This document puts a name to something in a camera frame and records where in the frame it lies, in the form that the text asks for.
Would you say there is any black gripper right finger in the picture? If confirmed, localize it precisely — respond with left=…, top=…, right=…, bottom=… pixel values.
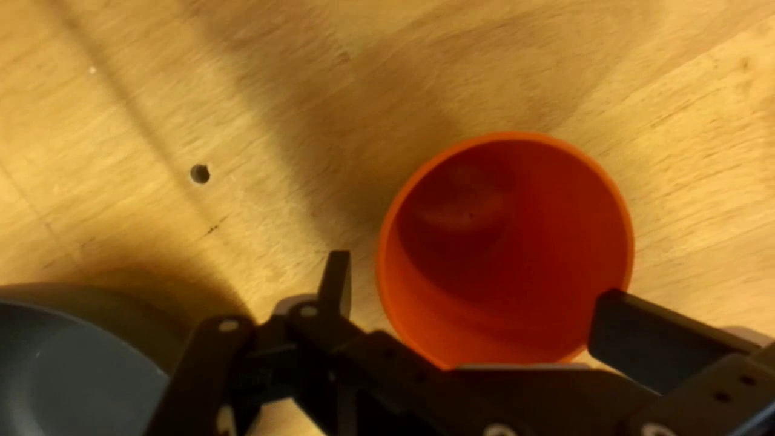
left=585, top=288, right=775, bottom=436

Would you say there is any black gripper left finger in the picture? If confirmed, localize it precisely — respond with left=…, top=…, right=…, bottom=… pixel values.
left=142, top=251, right=422, bottom=436

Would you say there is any orange plastic cup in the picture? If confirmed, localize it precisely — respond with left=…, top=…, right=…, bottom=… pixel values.
left=376, top=132, right=637, bottom=373

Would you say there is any black bowl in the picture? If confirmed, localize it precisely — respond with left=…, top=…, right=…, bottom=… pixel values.
left=0, top=283, right=188, bottom=436

